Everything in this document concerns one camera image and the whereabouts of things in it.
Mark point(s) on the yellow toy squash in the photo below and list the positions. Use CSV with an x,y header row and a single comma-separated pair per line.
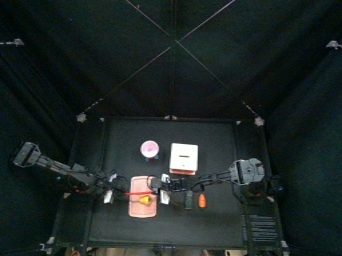
x,y
145,199

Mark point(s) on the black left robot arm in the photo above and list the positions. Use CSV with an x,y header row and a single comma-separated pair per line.
x,y
54,165

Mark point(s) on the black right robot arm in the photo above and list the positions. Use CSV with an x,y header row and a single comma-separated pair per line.
x,y
245,171

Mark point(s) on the dark green toy vegetable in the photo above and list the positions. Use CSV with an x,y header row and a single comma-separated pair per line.
x,y
189,200

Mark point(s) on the pink plastic tray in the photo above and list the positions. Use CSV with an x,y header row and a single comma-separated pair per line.
x,y
142,211

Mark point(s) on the orange toy carrot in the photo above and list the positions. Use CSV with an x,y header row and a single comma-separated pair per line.
x,y
202,201

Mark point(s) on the blue tape piece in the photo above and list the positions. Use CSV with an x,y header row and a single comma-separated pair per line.
x,y
146,159
157,157

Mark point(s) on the white and pink box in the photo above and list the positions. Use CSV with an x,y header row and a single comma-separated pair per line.
x,y
183,156

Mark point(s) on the red cup white inside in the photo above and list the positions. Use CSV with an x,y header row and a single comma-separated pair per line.
x,y
150,148

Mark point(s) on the white printed label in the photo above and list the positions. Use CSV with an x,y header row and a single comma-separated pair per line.
x,y
262,230

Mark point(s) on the black cloth curtain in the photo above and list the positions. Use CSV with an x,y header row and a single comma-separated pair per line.
x,y
88,66

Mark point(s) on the grey frame corner clamp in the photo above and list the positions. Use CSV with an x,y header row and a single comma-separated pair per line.
x,y
333,44
80,117
18,42
259,121

